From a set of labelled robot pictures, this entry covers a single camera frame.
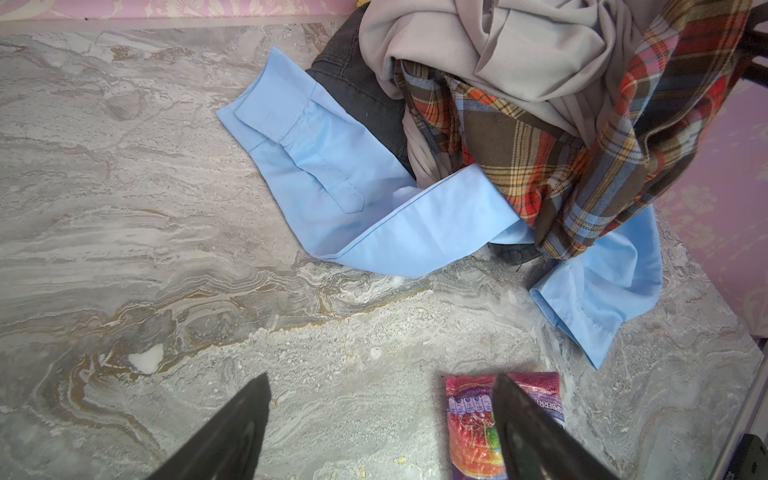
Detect plaid flannel cloth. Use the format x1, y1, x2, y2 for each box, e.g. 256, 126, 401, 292
394, 1, 752, 260

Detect beige grey cloth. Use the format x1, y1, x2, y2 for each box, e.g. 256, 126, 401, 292
358, 0, 673, 190

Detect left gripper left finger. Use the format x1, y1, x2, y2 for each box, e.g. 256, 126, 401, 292
150, 373, 271, 480

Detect purple Fox's candy bag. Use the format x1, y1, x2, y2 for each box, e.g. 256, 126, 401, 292
445, 372, 565, 480

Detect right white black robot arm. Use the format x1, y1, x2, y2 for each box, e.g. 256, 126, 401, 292
738, 2, 767, 88

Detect light blue shirt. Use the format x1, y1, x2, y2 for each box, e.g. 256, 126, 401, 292
218, 49, 663, 367

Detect dark grey denim cloth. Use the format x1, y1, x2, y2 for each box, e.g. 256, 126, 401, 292
307, 5, 412, 171

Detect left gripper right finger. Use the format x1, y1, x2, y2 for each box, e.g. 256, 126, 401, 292
491, 375, 616, 480

